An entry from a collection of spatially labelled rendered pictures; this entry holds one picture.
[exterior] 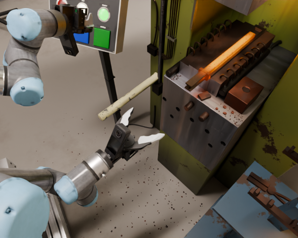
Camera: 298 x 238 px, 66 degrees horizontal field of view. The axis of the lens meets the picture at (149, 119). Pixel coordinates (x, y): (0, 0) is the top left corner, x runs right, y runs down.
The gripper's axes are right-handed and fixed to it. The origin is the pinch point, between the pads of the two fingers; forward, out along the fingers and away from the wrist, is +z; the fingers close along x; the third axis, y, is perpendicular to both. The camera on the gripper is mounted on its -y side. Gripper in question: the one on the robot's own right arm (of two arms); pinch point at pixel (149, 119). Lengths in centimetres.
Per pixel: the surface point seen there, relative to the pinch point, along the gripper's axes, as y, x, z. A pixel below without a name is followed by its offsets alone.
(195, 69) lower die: 1.3, -4.4, 30.7
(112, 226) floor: 100, -4, -30
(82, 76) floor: 100, -129, 36
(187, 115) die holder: 23.3, 0.1, 24.7
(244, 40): -1, 0, 57
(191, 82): -1.2, 0.0, 21.9
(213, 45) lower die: 2.0, -8.8, 48.8
